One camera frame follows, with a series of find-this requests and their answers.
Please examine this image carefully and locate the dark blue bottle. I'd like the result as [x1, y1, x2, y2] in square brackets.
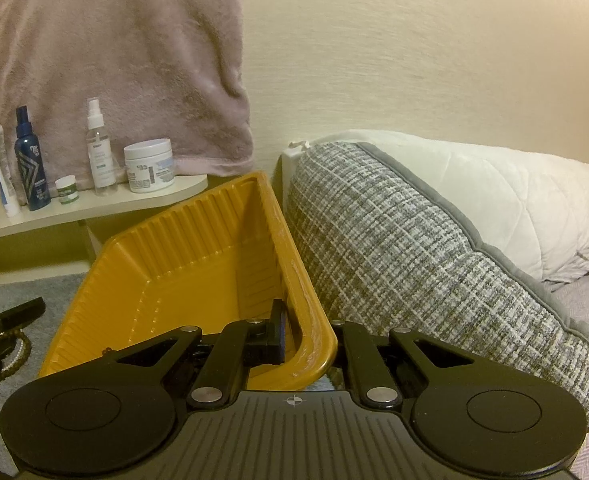
[14, 105, 52, 212]

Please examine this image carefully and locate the black cord necklace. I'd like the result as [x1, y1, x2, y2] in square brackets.
[0, 297, 45, 378]

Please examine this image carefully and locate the white tube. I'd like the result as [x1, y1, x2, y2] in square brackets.
[0, 126, 20, 218]

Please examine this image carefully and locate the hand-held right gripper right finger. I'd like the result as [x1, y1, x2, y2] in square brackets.
[329, 319, 478, 409]

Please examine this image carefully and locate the brown bead bracelet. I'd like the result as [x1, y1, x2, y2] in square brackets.
[0, 352, 31, 377]

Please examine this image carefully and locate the white quilted pillow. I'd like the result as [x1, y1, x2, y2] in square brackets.
[280, 129, 589, 282]

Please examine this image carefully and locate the yellow plastic tray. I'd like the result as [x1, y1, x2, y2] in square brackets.
[38, 171, 338, 392]

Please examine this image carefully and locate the clear spray bottle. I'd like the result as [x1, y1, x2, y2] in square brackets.
[85, 97, 118, 197]

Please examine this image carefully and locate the mauve fleece towel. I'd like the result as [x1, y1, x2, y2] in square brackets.
[0, 0, 255, 177]

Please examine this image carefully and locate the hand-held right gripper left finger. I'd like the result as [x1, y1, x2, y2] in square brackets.
[99, 299, 289, 410]

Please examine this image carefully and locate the lavender bed blanket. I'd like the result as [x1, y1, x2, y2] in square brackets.
[539, 237, 589, 343]

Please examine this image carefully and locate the white cream jar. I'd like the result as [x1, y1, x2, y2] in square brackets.
[123, 138, 177, 194]

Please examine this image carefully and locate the grey woven pillow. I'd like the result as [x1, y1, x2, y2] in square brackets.
[284, 141, 589, 426]

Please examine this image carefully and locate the cream shelf unit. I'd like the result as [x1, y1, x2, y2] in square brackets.
[0, 137, 209, 288]

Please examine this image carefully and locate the small green jar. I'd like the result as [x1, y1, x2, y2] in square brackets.
[55, 175, 79, 205]

